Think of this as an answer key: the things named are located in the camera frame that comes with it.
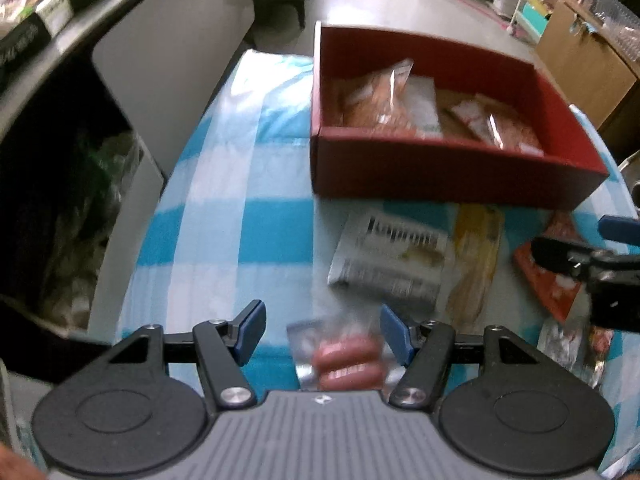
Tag orange packet with white label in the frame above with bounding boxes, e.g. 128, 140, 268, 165
447, 94, 545, 153

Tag clear plastic bag of items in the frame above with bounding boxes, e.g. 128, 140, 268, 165
42, 130, 146, 331

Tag rows of clear plastic cups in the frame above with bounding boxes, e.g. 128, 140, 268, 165
590, 0, 640, 61

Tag wooden cabinet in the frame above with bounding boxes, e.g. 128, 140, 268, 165
535, 0, 640, 133

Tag white storage cart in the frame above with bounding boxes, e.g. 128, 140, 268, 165
492, 0, 596, 43

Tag grey white sideboard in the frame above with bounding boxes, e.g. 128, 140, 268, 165
0, 0, 251, 341

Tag red cardboard box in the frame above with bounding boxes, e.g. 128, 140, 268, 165
309, 21, 610, 211

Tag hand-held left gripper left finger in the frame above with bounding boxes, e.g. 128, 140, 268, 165
105, 300, 267, 410

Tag silver packet with barcode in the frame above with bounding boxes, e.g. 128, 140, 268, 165
327, 210, 455, 307

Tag silver foil snack packet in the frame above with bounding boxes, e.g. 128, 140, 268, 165
537, 319, 613, 391

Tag black white printed box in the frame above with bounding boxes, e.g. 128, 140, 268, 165
0, 0, 71, 61

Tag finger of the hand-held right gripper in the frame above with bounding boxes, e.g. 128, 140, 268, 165
531, 236, 640, 333
599, 214, 640, 244

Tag orange packet with clear end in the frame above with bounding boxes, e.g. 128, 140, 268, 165
342, 58, 418, 133

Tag clear sausage packet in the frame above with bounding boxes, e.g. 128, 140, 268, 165
286, 314, 401, 392

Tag long yellow-brown snack packet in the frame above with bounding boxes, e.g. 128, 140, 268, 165
444, 204, 504, 327

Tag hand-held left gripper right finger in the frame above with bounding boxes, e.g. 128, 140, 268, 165
380, 304, 543, 410

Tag red chips bag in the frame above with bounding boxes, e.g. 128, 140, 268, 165
514, 210, 587, 323

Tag blue white checkered tablecloth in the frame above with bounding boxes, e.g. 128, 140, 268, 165
112, 50, 640, 476

